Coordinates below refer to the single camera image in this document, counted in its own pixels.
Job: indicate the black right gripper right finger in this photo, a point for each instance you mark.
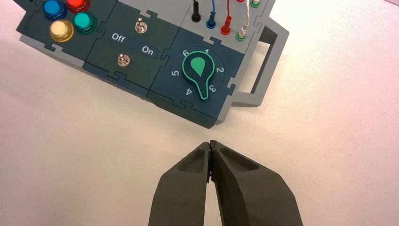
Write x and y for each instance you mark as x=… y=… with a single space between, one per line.
x=249 y=193

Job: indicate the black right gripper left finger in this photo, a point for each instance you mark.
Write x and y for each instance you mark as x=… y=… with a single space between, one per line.
x=184 y=193

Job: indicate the dark teal grey control box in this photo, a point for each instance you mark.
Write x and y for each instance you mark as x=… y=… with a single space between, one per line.
x=131 y=78

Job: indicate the green pointer dial knob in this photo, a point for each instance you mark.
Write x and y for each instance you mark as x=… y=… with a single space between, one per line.
x=199 y=70

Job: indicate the teal push button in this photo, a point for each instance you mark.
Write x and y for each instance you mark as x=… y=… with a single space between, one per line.
x=84 y=21

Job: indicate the yellow push button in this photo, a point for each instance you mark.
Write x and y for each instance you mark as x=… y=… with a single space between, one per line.
x=61 y=30

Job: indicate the red push button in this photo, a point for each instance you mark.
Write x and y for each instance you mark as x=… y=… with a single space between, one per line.
x=78 y=3

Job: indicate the blue push button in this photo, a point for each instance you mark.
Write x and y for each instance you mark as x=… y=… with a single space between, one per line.
x=54 y=8

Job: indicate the metal toggle switch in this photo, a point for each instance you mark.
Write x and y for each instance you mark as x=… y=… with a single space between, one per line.
x=123 y=60
x=140 y=25

